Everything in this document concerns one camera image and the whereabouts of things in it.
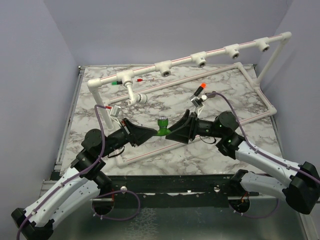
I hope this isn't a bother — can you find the green water faucet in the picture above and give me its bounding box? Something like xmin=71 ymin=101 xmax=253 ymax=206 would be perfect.
xmin=156 ymin=116 xmax=171 ymax=137

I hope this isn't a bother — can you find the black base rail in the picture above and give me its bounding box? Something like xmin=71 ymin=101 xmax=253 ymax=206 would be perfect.
xmin=94 ymin=174 xmax=247 ymax=209

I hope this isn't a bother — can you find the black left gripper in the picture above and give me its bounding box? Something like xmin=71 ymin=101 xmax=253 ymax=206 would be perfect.
xmin=100 ymin=117 xmax=158 ymax=158

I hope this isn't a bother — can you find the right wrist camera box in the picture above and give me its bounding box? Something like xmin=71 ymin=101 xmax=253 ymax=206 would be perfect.
xmin=189 ymin=94 xmax=208 ymax=117

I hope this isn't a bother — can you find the white installed faucet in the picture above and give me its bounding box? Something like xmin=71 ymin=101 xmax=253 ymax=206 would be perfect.
xmin=123 ymin=81 xmax=148 ymax=106

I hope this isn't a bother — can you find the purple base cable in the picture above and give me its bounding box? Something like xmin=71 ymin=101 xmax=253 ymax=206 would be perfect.
xmin=91 ymin=189 xmax=141 ymax=222
xmin=227 ymin=194 xmax=280 ymax=219

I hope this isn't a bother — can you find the black orange marker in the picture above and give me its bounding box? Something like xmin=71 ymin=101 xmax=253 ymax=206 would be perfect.
xmin=194 ymin=83 xmax=206 ymax=97

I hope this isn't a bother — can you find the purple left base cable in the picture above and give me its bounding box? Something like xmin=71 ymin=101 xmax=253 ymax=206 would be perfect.
xmin=91 ymin=189 xmax=141 ymax=222

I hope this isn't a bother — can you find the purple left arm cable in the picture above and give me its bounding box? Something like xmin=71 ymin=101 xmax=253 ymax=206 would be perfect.
xmin=16 ymin=104 xmax=112 ymax=240

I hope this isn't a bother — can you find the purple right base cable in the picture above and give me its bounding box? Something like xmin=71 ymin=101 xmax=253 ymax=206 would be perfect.
xmin=227 ymin=194 xmax=280 ymax=219

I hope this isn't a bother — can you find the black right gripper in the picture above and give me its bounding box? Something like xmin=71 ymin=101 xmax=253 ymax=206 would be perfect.
xmin=165 ymin=109 xmax=224 ymax=143

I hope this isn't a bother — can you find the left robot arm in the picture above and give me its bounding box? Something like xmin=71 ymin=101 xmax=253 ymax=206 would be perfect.
xmin=11 ymin=118 xmax=157 ymax=240

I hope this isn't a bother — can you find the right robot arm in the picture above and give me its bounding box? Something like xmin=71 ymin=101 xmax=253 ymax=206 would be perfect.
xmin=165 ymin=110 xmax=320 ymax=215

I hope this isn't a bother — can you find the grey brown small fitting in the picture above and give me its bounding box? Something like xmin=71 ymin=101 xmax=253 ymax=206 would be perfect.
xmin=206 ymin=91 xmax=217 ymax=98

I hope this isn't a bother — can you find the green black marker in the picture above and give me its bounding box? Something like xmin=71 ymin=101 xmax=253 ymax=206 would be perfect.
xmin=111 ymin=81 xmax=123 ymax=85

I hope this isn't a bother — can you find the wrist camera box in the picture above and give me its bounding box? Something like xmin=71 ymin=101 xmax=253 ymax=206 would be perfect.
xmin=189 ymin=94 xmax=208 ymax=117
xmin=109 ymin=104 xmax=122 ymax=127

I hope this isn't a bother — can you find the red capped white pen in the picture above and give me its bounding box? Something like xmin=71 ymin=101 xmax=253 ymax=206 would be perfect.
xmin=136 ymin=77 xmax=155 ymax=82

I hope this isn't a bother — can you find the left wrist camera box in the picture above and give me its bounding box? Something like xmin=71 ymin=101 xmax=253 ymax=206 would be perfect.
xmin=109 ymin=104 xmax=122 ymax=127

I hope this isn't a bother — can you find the white PVC pipe frame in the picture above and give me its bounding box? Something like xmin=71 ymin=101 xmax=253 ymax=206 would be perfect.
xmin=87 ymin=31 xmax=293 ymax=170

